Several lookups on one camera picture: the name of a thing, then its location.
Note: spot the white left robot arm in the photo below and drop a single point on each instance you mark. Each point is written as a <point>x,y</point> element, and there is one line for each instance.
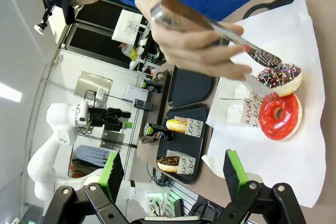
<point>52,140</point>

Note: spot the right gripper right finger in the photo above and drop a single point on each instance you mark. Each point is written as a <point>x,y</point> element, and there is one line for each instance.
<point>252,203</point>

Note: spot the red glazed donut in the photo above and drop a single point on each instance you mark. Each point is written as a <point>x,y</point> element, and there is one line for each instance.
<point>288,121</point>

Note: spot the metal serving tongs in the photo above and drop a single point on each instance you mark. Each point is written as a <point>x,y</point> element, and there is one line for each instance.
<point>231,36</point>

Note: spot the chocolate glazed donut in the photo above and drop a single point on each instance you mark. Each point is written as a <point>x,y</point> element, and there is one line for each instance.
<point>168,164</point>

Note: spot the large white paper sheet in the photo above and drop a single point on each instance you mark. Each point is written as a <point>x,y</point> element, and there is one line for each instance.
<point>288,169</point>

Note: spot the white camera on stand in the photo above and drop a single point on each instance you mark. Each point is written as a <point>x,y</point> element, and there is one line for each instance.
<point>43,22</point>

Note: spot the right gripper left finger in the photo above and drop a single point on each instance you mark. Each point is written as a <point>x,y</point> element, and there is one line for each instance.
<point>86,205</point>

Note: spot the script printed paper bag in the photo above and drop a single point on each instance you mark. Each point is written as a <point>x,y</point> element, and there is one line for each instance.
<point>187,165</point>
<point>250,113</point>
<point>195,128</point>

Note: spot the person's left hand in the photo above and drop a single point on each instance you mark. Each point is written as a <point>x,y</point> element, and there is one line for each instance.
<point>189,48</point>

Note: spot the black Pepsi can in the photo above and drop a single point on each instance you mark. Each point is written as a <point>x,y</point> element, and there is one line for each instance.
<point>153,86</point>
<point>160,132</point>

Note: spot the yellow glazed sprinkle donut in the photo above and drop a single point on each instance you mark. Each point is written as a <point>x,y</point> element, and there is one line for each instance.
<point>176,125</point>

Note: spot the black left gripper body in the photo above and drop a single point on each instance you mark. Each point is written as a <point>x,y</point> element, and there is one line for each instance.
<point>99,117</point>

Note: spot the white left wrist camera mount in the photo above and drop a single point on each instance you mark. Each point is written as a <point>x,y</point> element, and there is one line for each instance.
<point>83,113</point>

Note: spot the grey folded cloth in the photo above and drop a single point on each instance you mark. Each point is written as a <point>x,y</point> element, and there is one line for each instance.
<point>92,154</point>

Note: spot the larger black serving tray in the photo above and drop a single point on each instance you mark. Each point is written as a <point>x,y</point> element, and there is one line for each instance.
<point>189,145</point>

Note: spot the white printed box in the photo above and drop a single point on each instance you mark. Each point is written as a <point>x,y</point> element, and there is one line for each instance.
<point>127,26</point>

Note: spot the smaller black serving tray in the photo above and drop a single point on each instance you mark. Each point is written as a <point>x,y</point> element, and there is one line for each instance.
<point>189,87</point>

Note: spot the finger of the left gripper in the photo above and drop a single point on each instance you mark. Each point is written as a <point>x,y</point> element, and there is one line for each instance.
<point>123,126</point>
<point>119,113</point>

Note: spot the steel wall plate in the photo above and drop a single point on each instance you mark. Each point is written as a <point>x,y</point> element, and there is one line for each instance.
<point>92,86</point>

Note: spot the chocolate donut coloured sprinkles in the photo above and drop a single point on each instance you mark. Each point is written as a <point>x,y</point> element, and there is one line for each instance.
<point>286,78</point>

